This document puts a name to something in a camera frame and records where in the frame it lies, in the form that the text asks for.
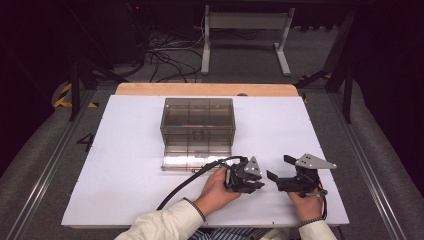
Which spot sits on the transparent grey drawer box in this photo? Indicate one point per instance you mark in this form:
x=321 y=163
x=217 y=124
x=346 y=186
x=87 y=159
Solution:
x=197 y=115

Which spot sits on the yellow black hazard tape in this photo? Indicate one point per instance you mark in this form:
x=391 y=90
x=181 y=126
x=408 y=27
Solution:
x=61 y=96

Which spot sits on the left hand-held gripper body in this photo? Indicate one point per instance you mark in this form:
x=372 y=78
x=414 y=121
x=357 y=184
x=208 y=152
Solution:
x=243 y=176

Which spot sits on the white metal stand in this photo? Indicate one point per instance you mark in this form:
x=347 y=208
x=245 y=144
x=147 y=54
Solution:
x=246 y=20

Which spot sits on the person's right hand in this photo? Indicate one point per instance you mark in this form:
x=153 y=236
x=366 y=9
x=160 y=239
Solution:
x=308 y=208

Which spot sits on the black metal stand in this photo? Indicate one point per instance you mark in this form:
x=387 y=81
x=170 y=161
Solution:
x=76 y=86
x=346 y=83

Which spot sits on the wooden table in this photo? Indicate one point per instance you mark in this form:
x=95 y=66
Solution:
x=186 y=89

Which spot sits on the clear plastic drawer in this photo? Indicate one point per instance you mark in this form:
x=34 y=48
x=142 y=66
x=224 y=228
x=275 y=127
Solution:
x=186 y=161

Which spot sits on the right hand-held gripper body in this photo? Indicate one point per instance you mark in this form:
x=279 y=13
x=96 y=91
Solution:
x=300 y=183

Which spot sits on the metal floor rail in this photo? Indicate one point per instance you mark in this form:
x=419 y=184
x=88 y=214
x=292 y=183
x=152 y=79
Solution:
x=50 y=163
x=366 y=166

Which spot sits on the white board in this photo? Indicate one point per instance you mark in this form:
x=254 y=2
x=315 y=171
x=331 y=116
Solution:
x=126 y=186

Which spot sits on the person's striped shirt torso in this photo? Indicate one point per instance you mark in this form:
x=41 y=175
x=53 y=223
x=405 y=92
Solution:
x=233 y=234

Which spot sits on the person's left hand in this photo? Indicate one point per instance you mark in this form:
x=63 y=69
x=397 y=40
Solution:
x=216 y=193

